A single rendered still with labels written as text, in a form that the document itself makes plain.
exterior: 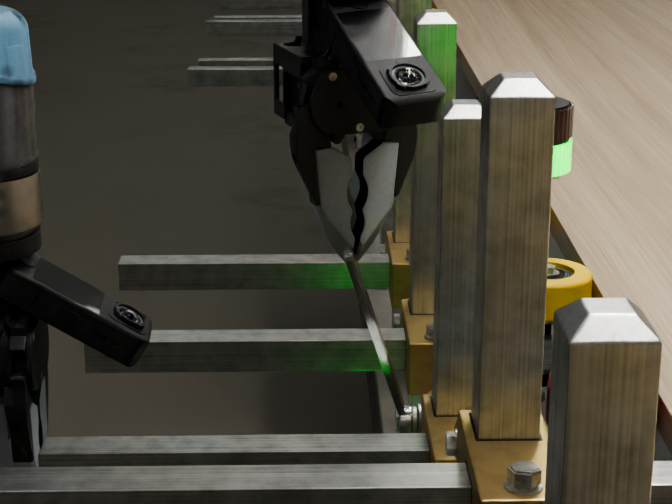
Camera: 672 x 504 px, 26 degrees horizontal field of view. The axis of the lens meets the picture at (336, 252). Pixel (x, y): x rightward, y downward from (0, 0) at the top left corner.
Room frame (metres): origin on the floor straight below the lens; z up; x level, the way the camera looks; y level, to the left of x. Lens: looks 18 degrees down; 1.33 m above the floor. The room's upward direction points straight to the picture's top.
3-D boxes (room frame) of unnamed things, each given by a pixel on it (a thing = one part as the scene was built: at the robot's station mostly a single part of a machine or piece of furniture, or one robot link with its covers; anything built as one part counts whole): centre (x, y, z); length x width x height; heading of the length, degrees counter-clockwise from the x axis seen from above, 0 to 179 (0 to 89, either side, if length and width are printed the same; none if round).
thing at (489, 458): (0.75, -0.10, 0.94); 0.13 x 0.06 x 0.05; 1
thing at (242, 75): (2.48, 0.04, 0.83); 0.43 x 0.03 x 0.04; 91
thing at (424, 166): (1.27, -0.09, 0.89); 0.03 x 0.03 x 0.48; 1
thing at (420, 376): (1.25, -0.09, 0.83); 0.13 x 0.06 x 0.05; 1
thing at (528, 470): (0.69, -0.10, 0.98); 0.02 x 0.02 x 0.01
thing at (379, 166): (1.02, -0.02, 1.04); 0.06 x 0.03 x 0.09; 21
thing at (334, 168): (1.01, 0.01, 1.04); 0.06 x 0.03 x 0.09; 21
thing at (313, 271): (1.48, 0.01, 0.82); 0.43 x 0.03 x 0.04; 91
